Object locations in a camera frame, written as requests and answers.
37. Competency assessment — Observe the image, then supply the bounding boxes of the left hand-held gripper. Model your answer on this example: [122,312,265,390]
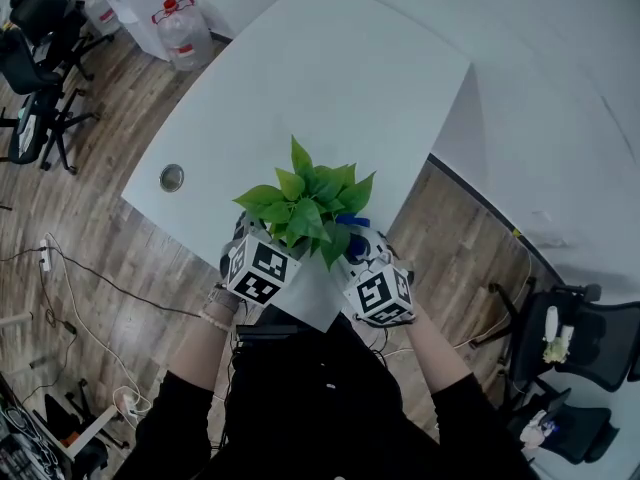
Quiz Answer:
[219,210,303,309]

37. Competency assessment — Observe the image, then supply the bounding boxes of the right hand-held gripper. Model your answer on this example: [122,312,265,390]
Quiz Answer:
[341,230,416,327]

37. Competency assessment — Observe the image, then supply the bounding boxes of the blue cloth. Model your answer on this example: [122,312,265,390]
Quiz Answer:
[335,212,374,264]

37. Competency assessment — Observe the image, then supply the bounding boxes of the green potted plant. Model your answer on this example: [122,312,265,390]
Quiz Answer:
[232,135,377,272]

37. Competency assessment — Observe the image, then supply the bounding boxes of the person's right forearm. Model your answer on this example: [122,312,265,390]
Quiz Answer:
[402,302,474,397]

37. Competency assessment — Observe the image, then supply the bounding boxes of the person's left forearm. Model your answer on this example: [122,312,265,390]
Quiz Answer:
[167,307,236,394]

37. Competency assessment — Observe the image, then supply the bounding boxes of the grey wristband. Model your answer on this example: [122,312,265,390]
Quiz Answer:
[208,282,242,314]

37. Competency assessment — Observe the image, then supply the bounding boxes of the person's black clothing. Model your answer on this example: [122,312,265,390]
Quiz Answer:
[112,312,531,480]

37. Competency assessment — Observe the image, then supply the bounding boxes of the large clear water jug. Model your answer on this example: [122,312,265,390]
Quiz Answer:
[82,0,121,37]
[151,0,215,72]

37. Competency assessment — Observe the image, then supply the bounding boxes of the pale plush toy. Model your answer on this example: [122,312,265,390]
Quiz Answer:
[519,410,559,449]

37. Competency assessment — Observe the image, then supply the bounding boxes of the white paper sheets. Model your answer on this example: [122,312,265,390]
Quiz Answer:
[17,112,39,154]

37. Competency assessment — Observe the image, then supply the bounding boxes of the white water dispenser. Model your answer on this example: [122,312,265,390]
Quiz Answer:
[92,0,174,62]

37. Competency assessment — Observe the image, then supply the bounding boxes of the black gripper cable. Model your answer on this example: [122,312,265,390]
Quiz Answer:
[352,311,417,330]

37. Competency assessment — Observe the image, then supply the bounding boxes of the round metal cable grommet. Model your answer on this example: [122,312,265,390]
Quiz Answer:
[158,163,185,193]

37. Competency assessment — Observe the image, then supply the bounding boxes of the pale bead bracelet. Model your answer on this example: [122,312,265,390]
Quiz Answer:
[198,308,232,332]

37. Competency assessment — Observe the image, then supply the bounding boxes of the black floor cable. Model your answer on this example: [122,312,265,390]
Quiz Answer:
[0,247,201,318]

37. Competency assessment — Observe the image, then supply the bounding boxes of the white wall socket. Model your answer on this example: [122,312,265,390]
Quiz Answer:
[532,210,569,247]

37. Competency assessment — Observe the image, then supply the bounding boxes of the white desk frame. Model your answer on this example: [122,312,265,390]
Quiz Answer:
[62,407,116,459]

